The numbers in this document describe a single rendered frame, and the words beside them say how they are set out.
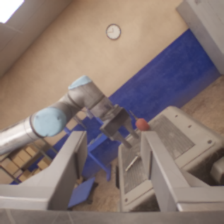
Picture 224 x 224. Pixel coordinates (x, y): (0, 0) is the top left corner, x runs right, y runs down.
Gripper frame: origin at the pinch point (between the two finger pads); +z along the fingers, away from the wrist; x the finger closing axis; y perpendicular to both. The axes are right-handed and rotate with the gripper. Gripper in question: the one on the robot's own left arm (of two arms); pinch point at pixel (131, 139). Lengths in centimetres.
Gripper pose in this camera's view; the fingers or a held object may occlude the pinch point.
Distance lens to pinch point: 71.2
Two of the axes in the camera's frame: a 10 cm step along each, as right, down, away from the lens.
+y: -4.1, 1.4, 9.0
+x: -6.3, 6.7, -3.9
